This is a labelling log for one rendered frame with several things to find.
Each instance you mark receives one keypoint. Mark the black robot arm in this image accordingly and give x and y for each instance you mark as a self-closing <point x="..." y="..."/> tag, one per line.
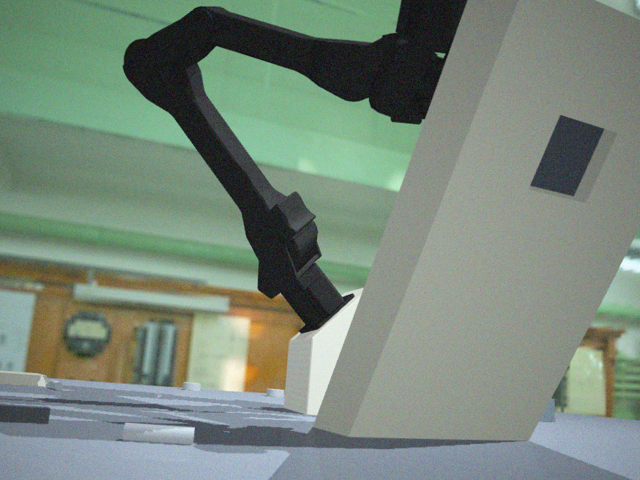
<point x="281" y="231"/>

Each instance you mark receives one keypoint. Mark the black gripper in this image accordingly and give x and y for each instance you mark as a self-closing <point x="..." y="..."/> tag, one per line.
<point x="405" y="77"/>

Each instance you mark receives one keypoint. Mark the dark grey flat bar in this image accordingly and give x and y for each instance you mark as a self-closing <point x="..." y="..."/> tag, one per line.
<point x="24" y="414"/>

